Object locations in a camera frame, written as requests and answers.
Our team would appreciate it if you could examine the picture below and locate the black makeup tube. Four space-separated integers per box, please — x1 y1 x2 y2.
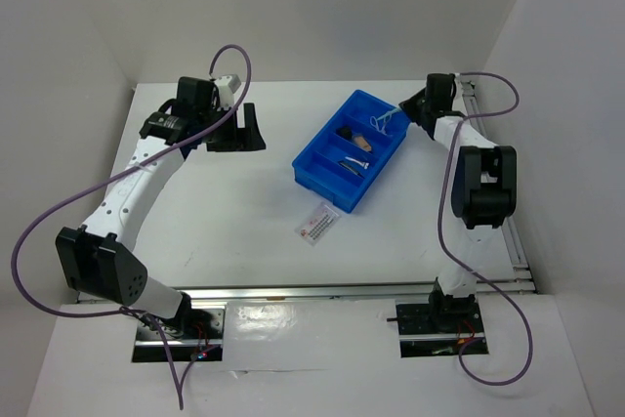
338 160 364 179

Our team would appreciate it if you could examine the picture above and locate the small black round jar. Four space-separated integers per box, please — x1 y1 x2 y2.
336 127 353 141

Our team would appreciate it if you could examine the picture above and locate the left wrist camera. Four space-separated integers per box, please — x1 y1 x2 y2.
213 74 241 109

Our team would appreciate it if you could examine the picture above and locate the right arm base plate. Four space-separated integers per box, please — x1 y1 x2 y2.
388 303 489 358

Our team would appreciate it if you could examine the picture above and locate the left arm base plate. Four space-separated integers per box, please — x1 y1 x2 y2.
131 305 226 363

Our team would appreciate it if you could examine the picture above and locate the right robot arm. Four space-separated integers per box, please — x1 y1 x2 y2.
399 73 517 333

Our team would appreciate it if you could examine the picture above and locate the small silver glue tube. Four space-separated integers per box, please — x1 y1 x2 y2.
343 156 369 170

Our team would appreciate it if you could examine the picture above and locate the front aluminium rail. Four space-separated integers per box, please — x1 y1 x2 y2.
185 283 433 302

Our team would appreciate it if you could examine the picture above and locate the blue divided plastic bin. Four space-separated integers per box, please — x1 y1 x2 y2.
292 90 410 213

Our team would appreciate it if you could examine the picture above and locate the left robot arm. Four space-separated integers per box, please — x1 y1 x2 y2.
55 74 266 338

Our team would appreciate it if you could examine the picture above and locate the beige foundation tube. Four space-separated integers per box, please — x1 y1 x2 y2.
352 134 373 153

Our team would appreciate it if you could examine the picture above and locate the false eyelash packet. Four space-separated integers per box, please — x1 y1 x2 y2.
294 203 341 246

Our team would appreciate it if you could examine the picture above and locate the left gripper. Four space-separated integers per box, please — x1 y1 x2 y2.
197 103 266 152

